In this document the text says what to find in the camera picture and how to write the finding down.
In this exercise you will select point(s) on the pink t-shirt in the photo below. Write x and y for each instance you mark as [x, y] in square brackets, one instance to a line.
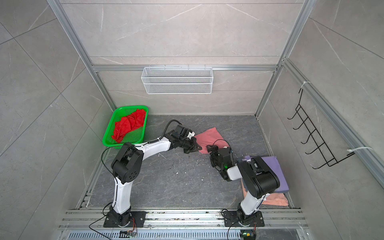
[210, 137]

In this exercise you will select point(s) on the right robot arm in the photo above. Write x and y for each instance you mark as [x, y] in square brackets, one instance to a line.
[257, 176]

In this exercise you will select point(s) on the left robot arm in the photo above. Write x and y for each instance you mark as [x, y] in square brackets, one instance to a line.
[127, 164]

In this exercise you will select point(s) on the green plastic basket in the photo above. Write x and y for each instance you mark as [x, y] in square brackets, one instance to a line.
[133, 137]

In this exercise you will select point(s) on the red t-shirt in basket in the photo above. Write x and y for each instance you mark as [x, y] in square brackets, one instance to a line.
[125, 121]

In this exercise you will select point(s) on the folded purple t-shirt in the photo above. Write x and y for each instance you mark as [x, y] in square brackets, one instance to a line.
[273, 163]

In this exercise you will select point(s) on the folded salmon t-shirt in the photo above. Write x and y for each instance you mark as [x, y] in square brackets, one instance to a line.
[277, 198]

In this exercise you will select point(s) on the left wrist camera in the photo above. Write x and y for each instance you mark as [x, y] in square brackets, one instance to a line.
[191, 134]

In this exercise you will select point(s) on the white wire mesh basket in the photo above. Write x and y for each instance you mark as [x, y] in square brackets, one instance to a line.
[177, 80]

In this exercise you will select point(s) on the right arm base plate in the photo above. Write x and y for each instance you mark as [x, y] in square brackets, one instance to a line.
[238, 219]

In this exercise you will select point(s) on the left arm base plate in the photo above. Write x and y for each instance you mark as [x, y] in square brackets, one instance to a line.
[127, 220]

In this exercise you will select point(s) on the black wire hook rack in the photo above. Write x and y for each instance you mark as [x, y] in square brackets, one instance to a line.
[315, 136]

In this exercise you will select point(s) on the aluminium rail frame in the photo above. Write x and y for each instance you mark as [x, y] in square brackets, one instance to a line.
[194, 224]

